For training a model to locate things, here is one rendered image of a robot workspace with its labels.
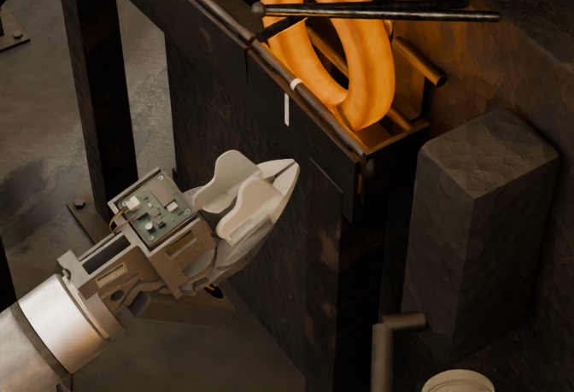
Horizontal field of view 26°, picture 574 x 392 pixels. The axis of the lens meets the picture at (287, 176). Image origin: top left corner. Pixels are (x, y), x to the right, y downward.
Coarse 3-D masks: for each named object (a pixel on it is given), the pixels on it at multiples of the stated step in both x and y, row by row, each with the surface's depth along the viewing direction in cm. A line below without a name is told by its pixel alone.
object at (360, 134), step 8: (368, 128) 125; (376, 128) 125; (360, 136) 124; (368, 136) 124; (376, 136) 124; (384, 136) 124; (368, 144) 123; (376, 144) 123; (360, 176) 120; (360, 184) 119
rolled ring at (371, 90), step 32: (288, 0) 122; (320, 0) 114; (352, 0) 112; (288, 32) 124; (352, 32) 111; (384, 32) 112; (288, 64) 125; (320, 64) 126; (352, 64) 114; (384, 64) 113; (320, 96) 123; (352, 96) 116; (384, 96) 115; (352, 128) 119
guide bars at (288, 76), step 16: (208, 0) 132; (224, 16) 129; (240, 32) 127; (256, 48) 125; (272, 64) 123; (288, 80) 122; (304, 96) 120; (320, 112) 119; (336, 128) 117; (352, 144) 116; (368, 176) 115
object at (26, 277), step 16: (0, 0) 147; (0, 240) 181; (0, 256) 182; (0, 272) 184; (16, 272) 196; (32, 272) 196; (48, 272) 196; (0, 288) 185; (16, 288) 194; (32, 288) 194; (0, 304) 187
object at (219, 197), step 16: (224, 160) 104; (240, 160) 105; (288, 160) 107; (224, 176) 105; (240, 176) 106; (272, 176) 107; (208, 192) 106; (224, 192) 107; (208, 208) 106; (224, 208) 106
